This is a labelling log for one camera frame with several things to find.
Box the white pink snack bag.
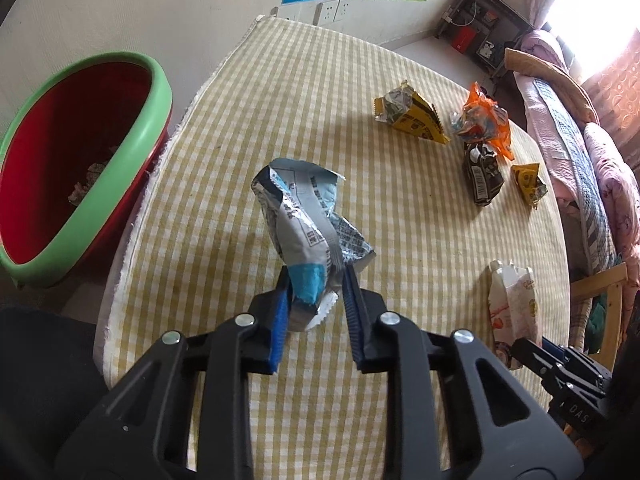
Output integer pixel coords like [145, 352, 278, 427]
[488, 260, 541, 370]

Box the small yellow triangular wrapper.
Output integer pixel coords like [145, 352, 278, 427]
[511, 162, 548, 208]

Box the dark brown snack wrapper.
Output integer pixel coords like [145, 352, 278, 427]
[463, 143, 504, 207]

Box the silver blue snack bag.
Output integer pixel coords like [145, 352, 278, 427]
[250, 158, 375, 332]

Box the yellow checked tablecloth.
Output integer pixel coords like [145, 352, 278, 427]
[94, 15, 572, 480]

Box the bed with pink quilt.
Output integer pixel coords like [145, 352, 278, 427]
[503, 29, 640, 306]

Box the orange snack wrapper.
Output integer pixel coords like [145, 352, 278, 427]
[450, 81, 515, 162]

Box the red bin green rim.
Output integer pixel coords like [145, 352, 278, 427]
[1, 51, 172, 288]

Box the pink patterned curtain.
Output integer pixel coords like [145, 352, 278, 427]
[582, 30, 640, 169]

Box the yellow black snack wrapper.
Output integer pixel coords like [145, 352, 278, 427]
[374, 80, 450, 145]

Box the dark metal shelf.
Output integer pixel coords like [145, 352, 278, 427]
[435, 0, 534, 82]

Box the wooden chair frame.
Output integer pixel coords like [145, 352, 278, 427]
[569, 261, 630, 371]

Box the white wall socket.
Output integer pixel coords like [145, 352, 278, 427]
[314, 0, 350, 26]

